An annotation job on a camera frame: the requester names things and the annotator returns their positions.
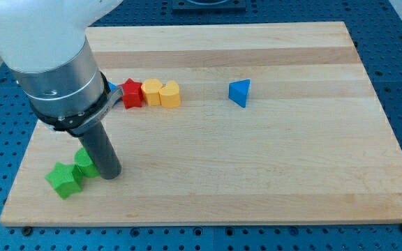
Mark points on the red star block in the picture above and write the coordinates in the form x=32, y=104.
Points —
x=132, y=96

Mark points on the wooden board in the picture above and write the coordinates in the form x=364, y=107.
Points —
x=313, y=145

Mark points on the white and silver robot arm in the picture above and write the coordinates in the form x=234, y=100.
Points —
x=44, y=44

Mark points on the green cylinder block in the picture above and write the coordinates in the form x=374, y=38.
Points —
x=85, y=164

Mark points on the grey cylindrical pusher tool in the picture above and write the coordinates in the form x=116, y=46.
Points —
x=99, y=148

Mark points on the blue triangle block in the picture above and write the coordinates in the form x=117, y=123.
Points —
x=238, y=92

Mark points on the yellow hexagon block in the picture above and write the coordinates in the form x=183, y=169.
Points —
x=150, y=91

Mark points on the blue block behind arm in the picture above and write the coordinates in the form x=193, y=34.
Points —
x=113, y=89

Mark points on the yellow heart block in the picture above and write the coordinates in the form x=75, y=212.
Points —
x=170, y=95

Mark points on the green star block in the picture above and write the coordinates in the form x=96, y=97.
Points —
x=65, y=179

